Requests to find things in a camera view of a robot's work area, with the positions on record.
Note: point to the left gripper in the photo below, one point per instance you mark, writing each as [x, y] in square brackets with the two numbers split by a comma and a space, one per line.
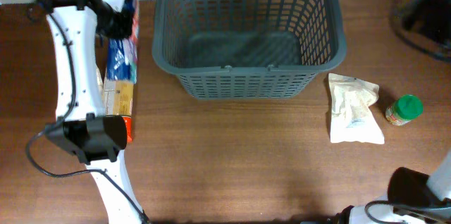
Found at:
[126, 29]

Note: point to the blue tea box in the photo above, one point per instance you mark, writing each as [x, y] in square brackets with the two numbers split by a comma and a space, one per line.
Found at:
[122, 53]

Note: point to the orange spaghetti package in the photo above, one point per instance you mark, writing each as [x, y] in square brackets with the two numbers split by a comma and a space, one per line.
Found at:
[118, 100]

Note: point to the grey plastic basket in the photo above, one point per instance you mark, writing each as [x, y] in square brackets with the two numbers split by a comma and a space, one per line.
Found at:
[247, 49]

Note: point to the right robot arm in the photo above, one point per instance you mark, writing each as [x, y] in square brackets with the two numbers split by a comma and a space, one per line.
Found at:
[412, 196]

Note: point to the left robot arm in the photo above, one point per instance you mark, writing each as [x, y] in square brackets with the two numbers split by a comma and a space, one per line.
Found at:
[83, 128]

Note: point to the beige powder bag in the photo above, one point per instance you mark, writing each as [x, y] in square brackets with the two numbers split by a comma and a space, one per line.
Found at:
[100, 84]

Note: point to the green lid spice jar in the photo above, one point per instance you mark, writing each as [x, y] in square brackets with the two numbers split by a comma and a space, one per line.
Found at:
[404, 110]

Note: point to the beige food pouch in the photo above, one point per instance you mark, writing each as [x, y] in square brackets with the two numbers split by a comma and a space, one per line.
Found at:
[351, 118]

